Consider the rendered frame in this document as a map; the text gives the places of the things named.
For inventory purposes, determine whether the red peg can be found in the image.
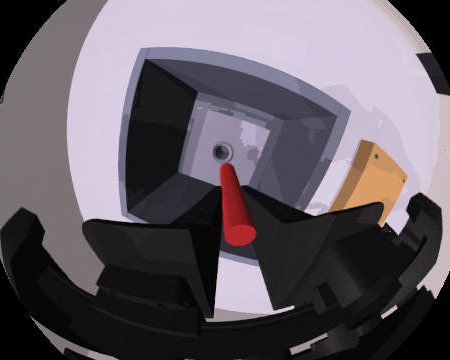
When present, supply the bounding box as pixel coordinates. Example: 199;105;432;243
220;163;256;245

